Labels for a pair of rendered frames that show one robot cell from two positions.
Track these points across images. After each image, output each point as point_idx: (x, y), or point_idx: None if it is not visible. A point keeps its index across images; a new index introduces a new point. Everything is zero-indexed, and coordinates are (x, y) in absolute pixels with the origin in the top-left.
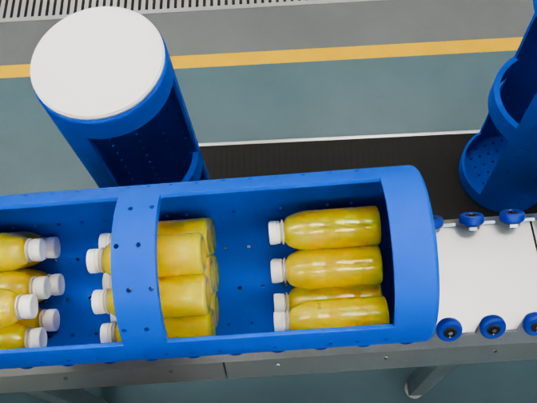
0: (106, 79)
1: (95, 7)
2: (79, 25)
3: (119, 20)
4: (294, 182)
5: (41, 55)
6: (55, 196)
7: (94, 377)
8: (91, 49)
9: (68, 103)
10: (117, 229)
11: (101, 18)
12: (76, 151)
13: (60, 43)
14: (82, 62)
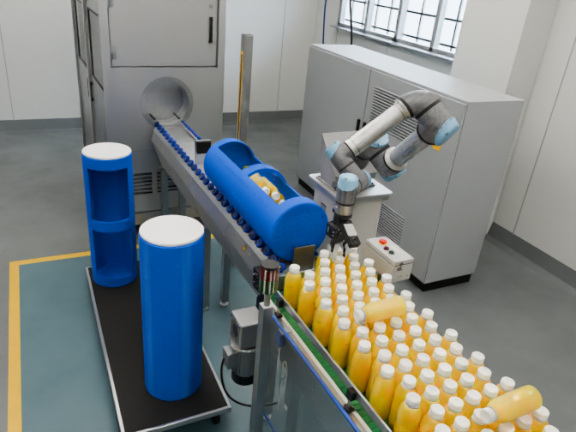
0: (182, 225)
1: (141, 234)
2: (153, 236)
3: (147, 227)
4: (225, 156)
5: (174, 242)
6: (253, 186)
7: None
8: (167, 231)
9: (197, 231)
10: (259, 168)
11: (147, 231)
12: (201, 272)
13: (165, 238)
14: (175, 231)
